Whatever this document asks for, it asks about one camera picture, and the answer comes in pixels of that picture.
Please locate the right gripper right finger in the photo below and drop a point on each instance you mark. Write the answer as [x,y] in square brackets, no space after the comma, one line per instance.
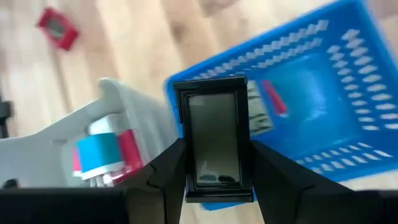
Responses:
[280,186]

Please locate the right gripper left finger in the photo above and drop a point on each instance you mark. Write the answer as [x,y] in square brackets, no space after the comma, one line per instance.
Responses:
[161,186]

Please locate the white red charger block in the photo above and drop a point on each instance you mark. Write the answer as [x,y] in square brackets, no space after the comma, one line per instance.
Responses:
[130,152]

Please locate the black digital display module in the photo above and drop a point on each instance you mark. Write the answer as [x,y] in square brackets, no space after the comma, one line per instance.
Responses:
[214,130]

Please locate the red digital display module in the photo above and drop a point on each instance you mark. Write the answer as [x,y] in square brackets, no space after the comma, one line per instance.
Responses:
[275,99]
[57,28]

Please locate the blue plastic basket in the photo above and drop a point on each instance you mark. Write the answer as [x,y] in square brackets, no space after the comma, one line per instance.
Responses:
[311,93]

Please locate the white plastic bin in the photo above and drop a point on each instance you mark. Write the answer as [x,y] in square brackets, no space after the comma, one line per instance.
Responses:
[40,155]

